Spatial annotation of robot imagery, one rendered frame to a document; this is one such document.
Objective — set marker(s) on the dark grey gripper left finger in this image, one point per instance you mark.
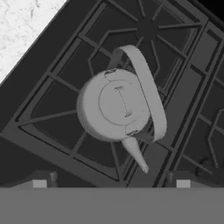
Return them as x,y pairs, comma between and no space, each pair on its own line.
43,179

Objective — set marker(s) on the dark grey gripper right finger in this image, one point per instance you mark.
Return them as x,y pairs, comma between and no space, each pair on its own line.
182,180

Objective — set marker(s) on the black stove hob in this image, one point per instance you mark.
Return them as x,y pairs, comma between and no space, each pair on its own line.
73,87

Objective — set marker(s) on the grey kettle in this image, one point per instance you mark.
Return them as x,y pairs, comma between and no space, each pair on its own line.
116,108

